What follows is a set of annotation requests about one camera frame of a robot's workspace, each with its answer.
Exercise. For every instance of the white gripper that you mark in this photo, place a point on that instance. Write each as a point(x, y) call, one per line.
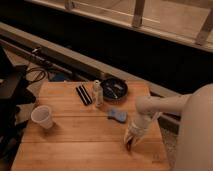
point(139, 126)

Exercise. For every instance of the dark red pepper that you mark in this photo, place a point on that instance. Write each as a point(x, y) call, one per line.
point(129, 144)

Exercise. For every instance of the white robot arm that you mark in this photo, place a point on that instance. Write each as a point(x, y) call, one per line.
point(195, 138)

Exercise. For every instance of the black round bowl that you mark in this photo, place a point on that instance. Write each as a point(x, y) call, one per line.
point(114, 89)

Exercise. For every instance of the clear small bottle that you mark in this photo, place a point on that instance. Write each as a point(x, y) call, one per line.
point(97, 93)

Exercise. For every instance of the black rectangular block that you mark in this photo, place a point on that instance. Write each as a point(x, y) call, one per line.
point(83, 94)

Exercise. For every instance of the translucent plastic cup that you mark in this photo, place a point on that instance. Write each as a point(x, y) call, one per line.
point(42, 116)

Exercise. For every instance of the black equipment at left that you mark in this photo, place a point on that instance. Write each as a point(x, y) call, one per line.
point(13, 92)

